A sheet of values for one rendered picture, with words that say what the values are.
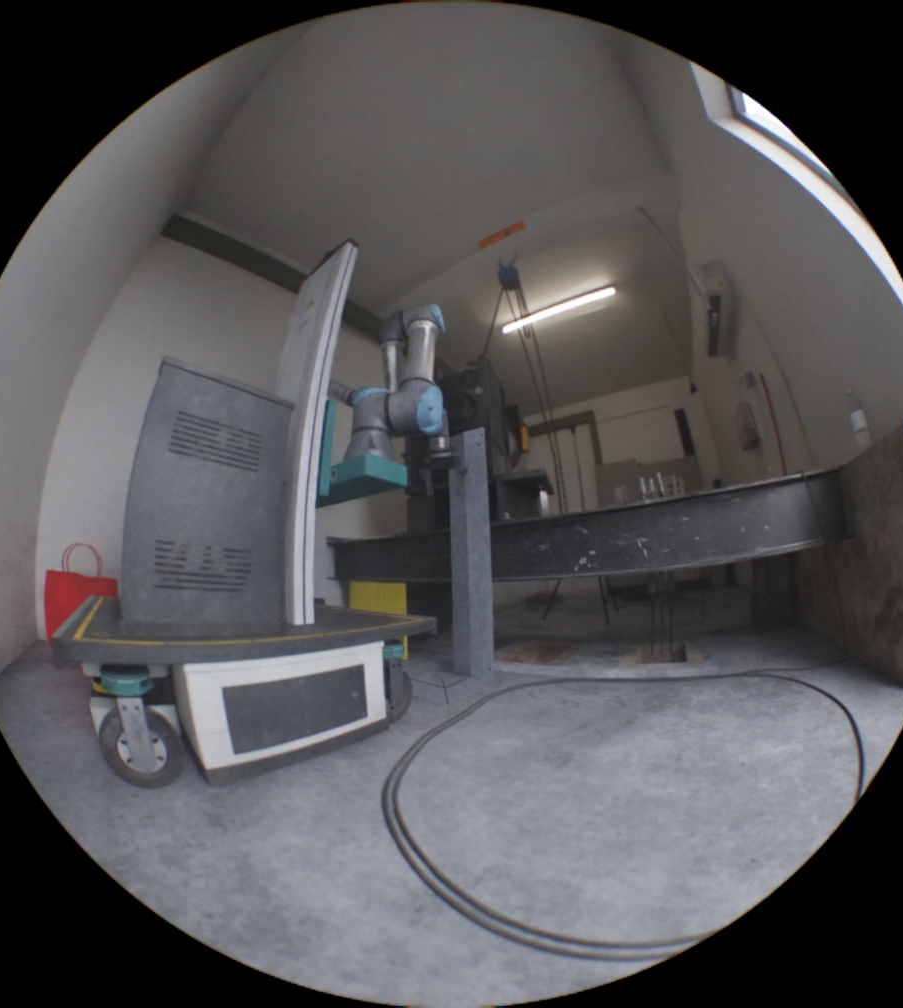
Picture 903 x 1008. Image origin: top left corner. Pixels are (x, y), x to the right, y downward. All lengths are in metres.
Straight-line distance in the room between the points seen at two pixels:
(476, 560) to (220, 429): 1.02
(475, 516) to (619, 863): 1.21
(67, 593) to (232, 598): 1.26
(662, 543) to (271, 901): 1.37
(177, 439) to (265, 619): 0.39
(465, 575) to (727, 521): 1.04
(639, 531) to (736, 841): 1.04
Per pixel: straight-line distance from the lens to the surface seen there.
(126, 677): 0.67
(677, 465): 4.48
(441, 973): 0.49
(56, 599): 1.84
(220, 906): 0.58
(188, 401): 0.72
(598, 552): 1.30
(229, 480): 0.70
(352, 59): 2.47
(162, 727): 0.73
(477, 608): 1.33
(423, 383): 0.95
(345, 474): 0.89
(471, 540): 1.33
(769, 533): 1.34
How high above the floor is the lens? 0.46
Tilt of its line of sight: 12 degrees up
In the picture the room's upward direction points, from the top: 2 degrees counter-clockwise
